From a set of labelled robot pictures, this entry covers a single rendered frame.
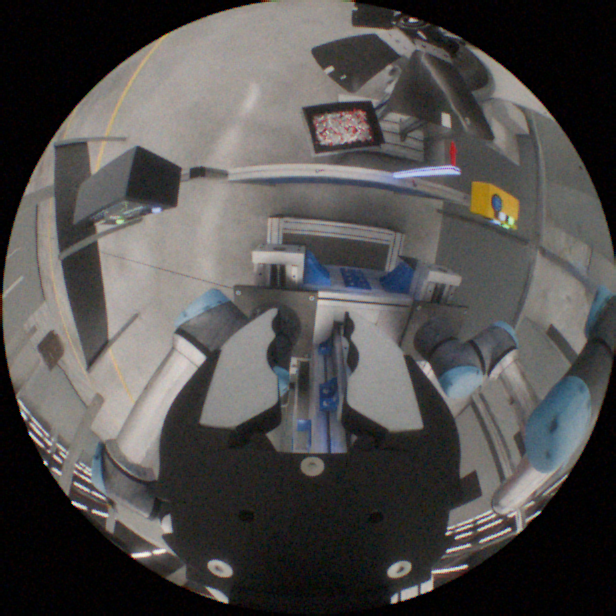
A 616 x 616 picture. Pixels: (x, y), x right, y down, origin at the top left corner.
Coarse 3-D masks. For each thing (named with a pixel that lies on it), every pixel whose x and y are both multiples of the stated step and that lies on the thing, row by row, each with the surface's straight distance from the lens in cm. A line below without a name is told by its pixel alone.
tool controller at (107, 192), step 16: (112, 160) 53; (128, 160) 47; (144, 160) 48; (160, 160) 52; (96, 176) 57; (112, 176) 50; (128, 176) 44; (144, 176) 47; (160, 176) 52; (176, 176) 57; (80, 192) 64; (96, 192) 54; (112, 192) 47; (128, 192) 44; (144, 192) 47; (160, 192) 51; (176, 192) 56; (80, 208) 61; (96, 208) 52; (112, 208) 51; (128, 208) 52; (144, 208) 54; (80, 224) 64; (96, 224) 68; (112, 224) 72
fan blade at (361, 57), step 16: (320, 48) 76; (336, 48) 73; (352, 48) 70; (368, 48) 69; (384, 48) 68; (320, 64) 76; (336, 64) 72; (352, 64) 71; (368, 64) 70; (384, 64) 69; (336, 80) 73; (352, 80) 71; (368, 80) 70
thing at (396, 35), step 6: (390, 30) 69; (396, 30) 69; (384, 36) 69; (390, 36) 69; (396, 36) 69; (402, 36) 69; (390, 42) 69; (402, 42) 69; (408, 42) 69; (396, 48) 69; (402, 48) 69; (408, 48) 69; (414, 48) 69; (402, 54) 69
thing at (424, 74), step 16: (416, 64) 53; (432, 64) 55; (448, 64) 60; (400, 80) 49; (416, 80) 50; (432, 80) 51; (448, 80) 54; (400, 96) 47; (416, 96) 48; (432, 96) 49; (448, 96) 50; (464, 96) 54; (400, 112) 46; (416, 112) 46; (432, 112) 47; (448, 112) 48; (464, 112) 50; (480, 112) 54; (464, 128) 48; (480, 128) 50
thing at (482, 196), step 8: (472, 184) 73; (480, 184) 70; (488, 184) 68; (472, 192) 73; (480, 192) 70; (488, 192) 67; (496, 192) 69; (504, 192) 73; (472, 200) 72; (480, 200) 69; (488, 200) 67; (504, 200) 72; (512, 200) 76; (472, 208) 72; (480, 208) 69; (488, 208) 66; (504, 208) 72; (512, 208) 76; (488, 216) 67; (512, 216) 76; (512, 224) 76
